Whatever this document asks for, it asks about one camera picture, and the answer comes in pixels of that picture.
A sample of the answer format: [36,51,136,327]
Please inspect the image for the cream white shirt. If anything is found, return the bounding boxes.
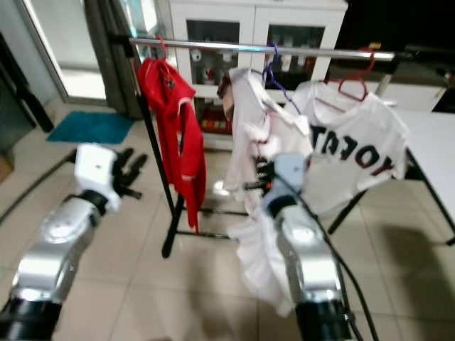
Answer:
[217,67,315,214]

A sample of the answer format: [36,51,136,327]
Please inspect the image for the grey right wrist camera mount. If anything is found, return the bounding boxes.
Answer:
[267,153,306,203]

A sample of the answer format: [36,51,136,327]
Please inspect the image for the chrome rail black clothes rack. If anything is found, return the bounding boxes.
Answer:
[112,36,427,259]

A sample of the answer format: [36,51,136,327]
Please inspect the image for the brown cardboard box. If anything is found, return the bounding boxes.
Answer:
[0,153,14,184]

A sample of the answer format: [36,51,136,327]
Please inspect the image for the glass sliding door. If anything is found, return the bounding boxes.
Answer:
[20,0,107,102]

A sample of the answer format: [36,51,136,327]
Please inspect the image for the red shirt white trim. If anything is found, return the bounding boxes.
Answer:
[136,57,207,234]

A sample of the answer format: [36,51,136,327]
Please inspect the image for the red plastic hanger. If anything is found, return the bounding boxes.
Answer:
[338,48,379,100]

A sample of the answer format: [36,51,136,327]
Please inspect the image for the white glass door cabinet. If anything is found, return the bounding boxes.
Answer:
[167,0,349,151]

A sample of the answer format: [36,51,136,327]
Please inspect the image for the white jersey black letters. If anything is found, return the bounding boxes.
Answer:
[299,80,412,216]

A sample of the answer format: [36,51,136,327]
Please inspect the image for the black side table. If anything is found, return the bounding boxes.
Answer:
[0,43,47,132]

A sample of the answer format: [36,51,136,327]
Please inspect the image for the grey curtain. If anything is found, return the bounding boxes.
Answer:
[83,0,150,120]

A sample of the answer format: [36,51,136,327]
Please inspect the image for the blue plastic hanger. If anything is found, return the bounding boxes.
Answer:
[262,43,303,114]

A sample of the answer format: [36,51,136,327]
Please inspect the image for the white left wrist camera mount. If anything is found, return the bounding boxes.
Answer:
[75,144,120,214]

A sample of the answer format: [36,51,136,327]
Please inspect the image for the white table black legs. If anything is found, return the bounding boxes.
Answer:
[395,109,455,247]

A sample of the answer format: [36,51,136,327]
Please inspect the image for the cream white jacket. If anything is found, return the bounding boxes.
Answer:
[231,117,317,317]

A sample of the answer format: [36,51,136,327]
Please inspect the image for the teal floor mat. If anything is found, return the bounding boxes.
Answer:
[46,111,134,146]

